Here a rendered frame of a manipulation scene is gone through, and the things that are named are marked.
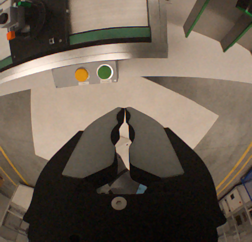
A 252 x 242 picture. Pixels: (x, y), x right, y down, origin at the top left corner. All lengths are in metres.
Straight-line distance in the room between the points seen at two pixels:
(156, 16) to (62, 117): 0.55
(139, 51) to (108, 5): 0.18
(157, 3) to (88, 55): 0.25
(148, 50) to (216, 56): 0.32
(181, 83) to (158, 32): 1.16
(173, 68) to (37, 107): 0.63
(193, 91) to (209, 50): 1.09
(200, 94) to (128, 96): 1.27
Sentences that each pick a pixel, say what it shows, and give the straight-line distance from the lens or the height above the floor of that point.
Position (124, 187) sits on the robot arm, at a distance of 0.54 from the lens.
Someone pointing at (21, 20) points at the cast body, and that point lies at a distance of 0.42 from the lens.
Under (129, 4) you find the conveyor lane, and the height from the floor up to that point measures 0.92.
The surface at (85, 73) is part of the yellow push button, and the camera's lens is 0.39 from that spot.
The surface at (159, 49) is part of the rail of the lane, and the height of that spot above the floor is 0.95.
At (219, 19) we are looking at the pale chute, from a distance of 0.39.
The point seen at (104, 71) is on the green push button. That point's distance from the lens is 0.38.
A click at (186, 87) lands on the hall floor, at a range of 1.56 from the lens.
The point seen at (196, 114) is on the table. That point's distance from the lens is 0.64.
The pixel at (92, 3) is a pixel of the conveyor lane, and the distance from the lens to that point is 0.46.
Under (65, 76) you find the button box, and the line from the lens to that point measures 0.43.
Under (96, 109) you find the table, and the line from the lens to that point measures 0.56.
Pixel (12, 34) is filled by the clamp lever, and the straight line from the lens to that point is 0.39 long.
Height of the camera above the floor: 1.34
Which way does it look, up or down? 58 degrees down
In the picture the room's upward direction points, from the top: 178 degrees counter-clockwise
